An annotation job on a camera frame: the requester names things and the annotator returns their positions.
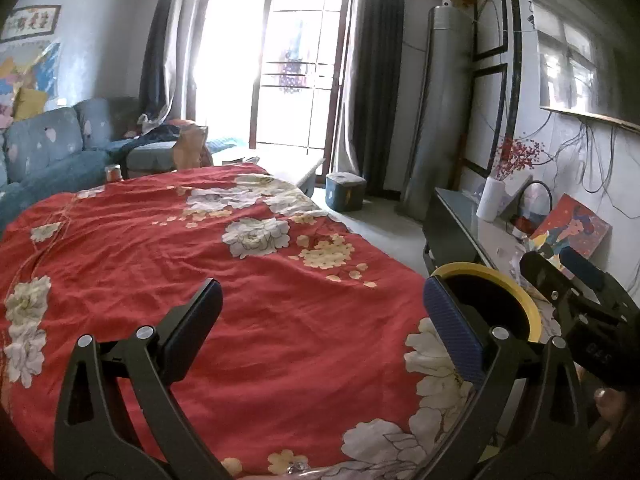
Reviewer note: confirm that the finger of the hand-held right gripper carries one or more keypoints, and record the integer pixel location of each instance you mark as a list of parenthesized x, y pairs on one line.
[(545, 277), (590, 270)]

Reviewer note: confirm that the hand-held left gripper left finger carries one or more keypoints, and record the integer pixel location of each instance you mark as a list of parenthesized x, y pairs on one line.
[(197, 320)]

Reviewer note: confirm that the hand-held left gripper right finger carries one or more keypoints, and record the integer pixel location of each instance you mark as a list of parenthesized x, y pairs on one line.
[(452, 330)]

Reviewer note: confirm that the yellow trash bin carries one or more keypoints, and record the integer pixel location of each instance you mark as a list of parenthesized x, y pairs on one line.
[(532, 317)]

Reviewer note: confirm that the person's right hand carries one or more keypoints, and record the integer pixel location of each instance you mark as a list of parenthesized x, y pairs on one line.
[(610, 410)]

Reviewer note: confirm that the colourful canvas painting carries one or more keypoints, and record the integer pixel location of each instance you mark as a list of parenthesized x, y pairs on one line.
[(570, 225)]

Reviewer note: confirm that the red floral blanket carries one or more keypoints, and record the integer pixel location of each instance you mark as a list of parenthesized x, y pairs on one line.
[(200, 240)]

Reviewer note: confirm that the white vase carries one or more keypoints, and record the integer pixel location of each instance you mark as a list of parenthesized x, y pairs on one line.
[(490, 202)]

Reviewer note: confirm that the glass-top television cabinet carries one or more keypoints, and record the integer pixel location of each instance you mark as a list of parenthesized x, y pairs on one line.
[(450, 210)]

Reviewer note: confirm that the drink can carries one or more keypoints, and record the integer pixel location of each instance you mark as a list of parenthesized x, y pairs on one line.
[(113, 174)]

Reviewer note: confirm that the blue storage stool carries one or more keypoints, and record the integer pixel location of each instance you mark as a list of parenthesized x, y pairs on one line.
[(345, 192)]

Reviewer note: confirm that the grey coffee table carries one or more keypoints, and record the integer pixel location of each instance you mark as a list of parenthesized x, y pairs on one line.
[(305, 170)]

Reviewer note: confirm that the dark clothes pile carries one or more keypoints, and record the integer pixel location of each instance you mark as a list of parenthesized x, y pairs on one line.
[(160, 131)]

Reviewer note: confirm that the grey standing air conditioner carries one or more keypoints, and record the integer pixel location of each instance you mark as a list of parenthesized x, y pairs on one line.
[(440, 110)]

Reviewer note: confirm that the blue floral sofa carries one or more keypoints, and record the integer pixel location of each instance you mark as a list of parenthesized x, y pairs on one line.
[(45, 145)]

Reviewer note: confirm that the glass balcony door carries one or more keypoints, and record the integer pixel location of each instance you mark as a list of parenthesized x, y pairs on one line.
[(230, 60)]

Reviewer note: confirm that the dark grey curtain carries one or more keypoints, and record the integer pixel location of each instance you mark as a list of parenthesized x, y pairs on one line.
[(160, 50), (375, 70)]

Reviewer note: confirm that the hanging laundry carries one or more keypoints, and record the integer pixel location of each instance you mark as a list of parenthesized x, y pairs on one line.
[(295, 60)]

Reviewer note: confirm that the country map poster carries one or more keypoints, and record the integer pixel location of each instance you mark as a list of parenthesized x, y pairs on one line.
[(30, 70)]

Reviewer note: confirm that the framed calligraphy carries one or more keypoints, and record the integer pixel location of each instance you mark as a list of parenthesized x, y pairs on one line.
[(30, 22)]

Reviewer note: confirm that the black wall frame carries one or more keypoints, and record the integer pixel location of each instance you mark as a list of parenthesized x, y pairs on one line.
[(515, 60)]

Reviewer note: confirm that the wall-mounted television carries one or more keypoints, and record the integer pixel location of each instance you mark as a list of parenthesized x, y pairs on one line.
[(585, 45)]

